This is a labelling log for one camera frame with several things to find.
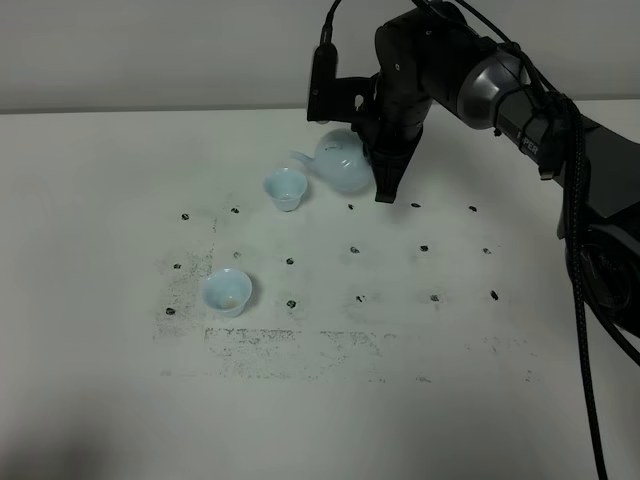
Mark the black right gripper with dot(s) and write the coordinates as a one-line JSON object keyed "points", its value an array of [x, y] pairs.
{"points": [[389, 125]]}

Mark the light blue porcelain teapot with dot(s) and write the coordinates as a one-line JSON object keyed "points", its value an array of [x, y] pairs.
{"points": [[339, 161]]}

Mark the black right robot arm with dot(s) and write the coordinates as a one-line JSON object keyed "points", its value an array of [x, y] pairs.
{"points": [[430, 55]]}

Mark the far light blue teacup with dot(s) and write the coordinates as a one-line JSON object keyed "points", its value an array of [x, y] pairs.
{"points": [[286, 188]]}

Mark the light blue teacup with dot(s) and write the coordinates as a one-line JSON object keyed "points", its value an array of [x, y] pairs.
{"points": [[227, 291], [286, 188]]}

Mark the near light blue teacup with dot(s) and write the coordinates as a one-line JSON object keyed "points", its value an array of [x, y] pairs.
{"points": [[227, 291]]}

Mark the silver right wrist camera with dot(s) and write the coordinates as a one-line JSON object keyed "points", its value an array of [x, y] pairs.
{"points": [[321, 100]]}

